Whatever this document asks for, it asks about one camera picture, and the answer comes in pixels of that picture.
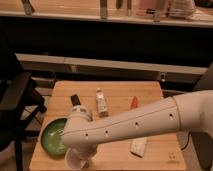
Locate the white ceramic cup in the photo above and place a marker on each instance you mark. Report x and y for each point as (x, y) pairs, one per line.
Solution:
(73, 162)

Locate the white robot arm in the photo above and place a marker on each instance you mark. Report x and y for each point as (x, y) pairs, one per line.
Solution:
(191, 112)

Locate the red and white packet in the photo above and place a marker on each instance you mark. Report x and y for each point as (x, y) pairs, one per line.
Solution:
(134, 103)

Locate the green ceramic bowl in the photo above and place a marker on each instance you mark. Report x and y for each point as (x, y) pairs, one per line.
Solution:
(51, 138)

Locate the white squeeze tube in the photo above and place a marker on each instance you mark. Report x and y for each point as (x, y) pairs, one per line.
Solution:
(101, 103)

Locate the black chair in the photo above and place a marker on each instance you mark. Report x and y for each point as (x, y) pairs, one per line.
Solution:
(19, 104)

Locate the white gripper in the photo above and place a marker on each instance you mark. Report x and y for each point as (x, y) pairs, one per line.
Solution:
(85, 152)

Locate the black rectangular bar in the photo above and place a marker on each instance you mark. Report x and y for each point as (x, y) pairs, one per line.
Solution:
(75, 100)

